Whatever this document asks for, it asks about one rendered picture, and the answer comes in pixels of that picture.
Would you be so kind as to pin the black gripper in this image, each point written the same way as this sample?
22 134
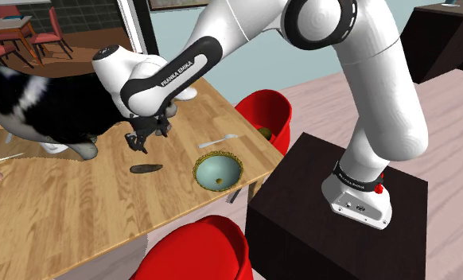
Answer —
148 123

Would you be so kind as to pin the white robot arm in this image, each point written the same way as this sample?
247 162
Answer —
375 85

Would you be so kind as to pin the dark oblong pickle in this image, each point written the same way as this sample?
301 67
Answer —
146 168

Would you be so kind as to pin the white round dish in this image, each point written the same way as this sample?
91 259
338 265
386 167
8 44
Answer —
187 94

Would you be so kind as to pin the silver fork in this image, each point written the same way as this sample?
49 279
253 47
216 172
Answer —
216 141

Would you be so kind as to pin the black and white cow figure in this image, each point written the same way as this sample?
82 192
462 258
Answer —
61 112

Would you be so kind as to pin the white small bowl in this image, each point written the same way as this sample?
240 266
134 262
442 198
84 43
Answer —
55 147

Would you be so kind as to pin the pale blue gold-rimmed bowl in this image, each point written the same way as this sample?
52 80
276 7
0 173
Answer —
218 172

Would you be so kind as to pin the light wooden table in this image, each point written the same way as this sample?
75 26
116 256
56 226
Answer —
80 209

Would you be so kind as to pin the small green round fruit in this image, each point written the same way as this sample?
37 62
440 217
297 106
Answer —
265 133

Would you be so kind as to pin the white thin stick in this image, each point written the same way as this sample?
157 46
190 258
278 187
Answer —
4 158

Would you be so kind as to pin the dining table with red chairs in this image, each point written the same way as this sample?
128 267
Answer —
18 35

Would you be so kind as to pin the dark robot stand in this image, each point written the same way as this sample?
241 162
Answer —
313 217

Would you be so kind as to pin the dark wooden cabinet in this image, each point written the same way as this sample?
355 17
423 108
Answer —
441 38

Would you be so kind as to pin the white door frame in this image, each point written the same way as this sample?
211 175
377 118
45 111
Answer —
132 23

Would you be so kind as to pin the framed wall picture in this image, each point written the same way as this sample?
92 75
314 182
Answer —
177 4

